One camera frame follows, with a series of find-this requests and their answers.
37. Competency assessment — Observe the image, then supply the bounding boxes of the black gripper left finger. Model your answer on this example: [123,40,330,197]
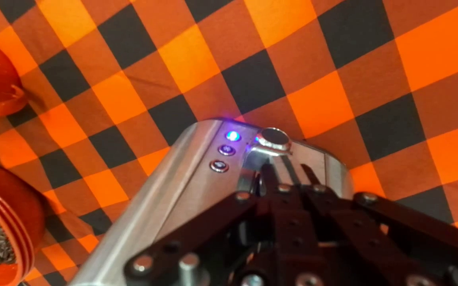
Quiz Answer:
[122,161,279,286]

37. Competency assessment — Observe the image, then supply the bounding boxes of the silver toaster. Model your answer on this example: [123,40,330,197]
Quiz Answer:
[68,118,355,286]

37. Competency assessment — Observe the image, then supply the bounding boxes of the red ribbed bowl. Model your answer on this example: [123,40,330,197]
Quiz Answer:
[0,161,49,286]

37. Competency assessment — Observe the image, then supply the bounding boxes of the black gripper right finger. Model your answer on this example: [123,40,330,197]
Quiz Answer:
[276,162,458,286]

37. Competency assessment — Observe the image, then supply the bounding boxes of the round black toaster knob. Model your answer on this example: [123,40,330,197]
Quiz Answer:
[252,126,293,156]

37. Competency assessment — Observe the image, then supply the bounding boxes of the orange black checkered tablecloth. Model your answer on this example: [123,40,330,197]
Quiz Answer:
[0,0,458,286]

